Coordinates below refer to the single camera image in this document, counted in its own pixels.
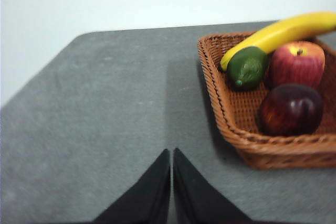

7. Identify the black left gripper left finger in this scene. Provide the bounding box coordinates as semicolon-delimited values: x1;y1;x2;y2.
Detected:
93;148;171;224

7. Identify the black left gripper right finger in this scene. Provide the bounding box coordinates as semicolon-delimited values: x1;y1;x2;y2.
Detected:
172;147;253;224

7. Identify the dark red plum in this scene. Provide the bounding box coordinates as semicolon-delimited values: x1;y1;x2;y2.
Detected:
259;83;324;137

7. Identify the brown wicker basket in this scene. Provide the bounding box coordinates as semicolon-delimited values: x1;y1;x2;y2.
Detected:
197;31;336;170

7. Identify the green avocado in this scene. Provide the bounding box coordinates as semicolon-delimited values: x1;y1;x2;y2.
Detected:
227;46;270;91

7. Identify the red apple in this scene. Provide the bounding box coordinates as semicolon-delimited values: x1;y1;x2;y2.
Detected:
267;41;326;90

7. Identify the yellow banana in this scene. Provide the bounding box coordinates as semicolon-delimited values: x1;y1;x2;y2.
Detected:
219;11;336;72

